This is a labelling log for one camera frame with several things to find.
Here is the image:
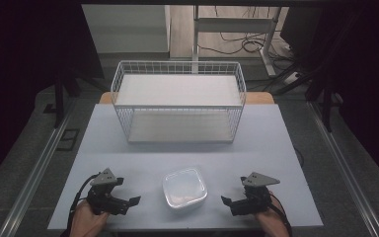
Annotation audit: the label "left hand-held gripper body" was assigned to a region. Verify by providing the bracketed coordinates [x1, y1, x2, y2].
[86, 167, 131, 217]

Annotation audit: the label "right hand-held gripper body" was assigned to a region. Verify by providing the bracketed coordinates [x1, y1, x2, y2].
[230, 171, 281, 217]

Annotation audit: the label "white square plastic container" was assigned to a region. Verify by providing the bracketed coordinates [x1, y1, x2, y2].
[161, 166, 209, 211]

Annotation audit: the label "person's left hand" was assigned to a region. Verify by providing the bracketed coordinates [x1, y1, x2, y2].
[69, 199, 112, 237]

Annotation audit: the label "person's right hand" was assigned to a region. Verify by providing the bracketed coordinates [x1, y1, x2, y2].
[255, 191, 291, 237]

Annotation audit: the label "wooden table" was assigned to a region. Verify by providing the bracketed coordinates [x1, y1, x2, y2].
[98, 91, 276, 106]

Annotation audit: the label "black metal stand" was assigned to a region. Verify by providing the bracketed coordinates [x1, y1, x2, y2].
[305, 73, 337, 133]
[52, 70, 82, 130]

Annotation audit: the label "white power strip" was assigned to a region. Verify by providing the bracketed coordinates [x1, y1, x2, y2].
[283, 71, 301, 86]

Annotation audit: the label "white cabinet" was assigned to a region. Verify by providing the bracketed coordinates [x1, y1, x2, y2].
[81, 4, 172, 54]

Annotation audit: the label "dark curtain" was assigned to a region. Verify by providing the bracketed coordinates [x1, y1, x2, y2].
[0, 0, 105, 194]
[309, 0, 379, 194]

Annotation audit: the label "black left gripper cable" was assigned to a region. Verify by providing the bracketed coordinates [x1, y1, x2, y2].
[64, 172, 102, 237]

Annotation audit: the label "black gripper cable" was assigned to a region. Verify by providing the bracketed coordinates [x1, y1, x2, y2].
[268, 193, 294, 237]
[64, 172, 102, 237]

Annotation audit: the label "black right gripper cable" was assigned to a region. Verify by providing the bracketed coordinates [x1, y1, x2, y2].
[268, 193, 294, 237]

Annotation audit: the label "black rectangular floor bracket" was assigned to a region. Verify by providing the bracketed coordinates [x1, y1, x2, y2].
[56, 127, 81, 153]

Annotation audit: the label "aluminium floor rail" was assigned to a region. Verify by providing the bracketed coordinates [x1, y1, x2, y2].
[0, 98, 77, 237]
[306, 100, 379, 237]

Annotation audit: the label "white wire two-tier rack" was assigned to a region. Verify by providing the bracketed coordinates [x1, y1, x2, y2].
[110, 59, 248, 144]

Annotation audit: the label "black cables on floor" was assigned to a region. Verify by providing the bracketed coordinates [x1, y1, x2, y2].
[196, 5, 297, 93]

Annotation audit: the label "white metal desk frame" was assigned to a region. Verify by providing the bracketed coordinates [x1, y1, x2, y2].
[191, 4, 283, 79]

